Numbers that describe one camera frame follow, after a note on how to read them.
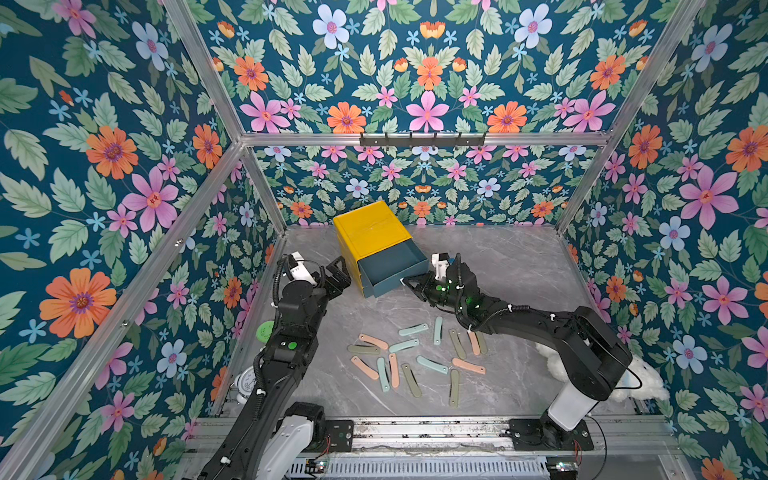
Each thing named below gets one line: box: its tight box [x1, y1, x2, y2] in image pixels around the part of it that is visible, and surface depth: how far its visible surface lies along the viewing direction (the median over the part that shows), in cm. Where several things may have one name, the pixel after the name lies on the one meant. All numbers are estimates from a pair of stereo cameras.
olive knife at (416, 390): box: [401, 363, 422, 398], surface depth 84 cm
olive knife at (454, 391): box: [450, 369, 459, 409], surface depth 83 cm
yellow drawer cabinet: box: [333, 200, 430, 298], surface depth 88 cm
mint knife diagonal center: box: [416, 355, 449, 374], surface depth 87 cm
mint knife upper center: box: [398, 323, 429, 337], surface depth 95 cm
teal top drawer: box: [357, 240, 429, 298], surface depth 86 cm
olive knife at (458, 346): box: [449, 329, 466, 360], surface depth 90 cm
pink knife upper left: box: [359, 333, 389, 350], surface depth 92 cm
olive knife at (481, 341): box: [475, 331, 488, 355], surface depth 90 cm
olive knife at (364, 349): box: [348, 345, 381, 355], surface depth 91 cm
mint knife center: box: [389, 339, 419, 353], surface depth 90 cm
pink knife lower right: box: [452, 358, 487, 375], surface depth 86 cm
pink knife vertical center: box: [389, 353, 399, 389], surface depth 86 cm
